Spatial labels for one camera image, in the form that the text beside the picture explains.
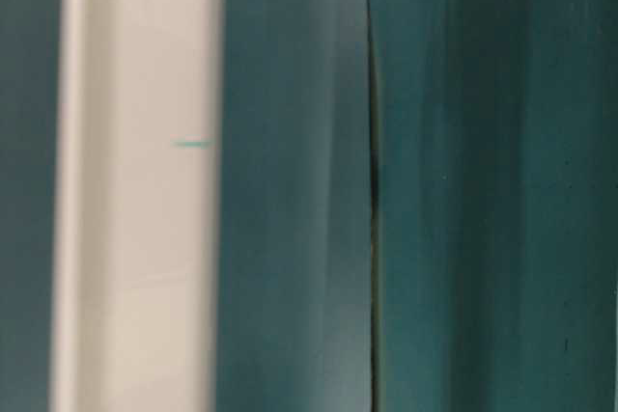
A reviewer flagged white plastic case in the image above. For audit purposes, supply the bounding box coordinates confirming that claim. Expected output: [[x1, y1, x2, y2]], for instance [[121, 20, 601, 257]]
[[49, 0, 222, 411]]

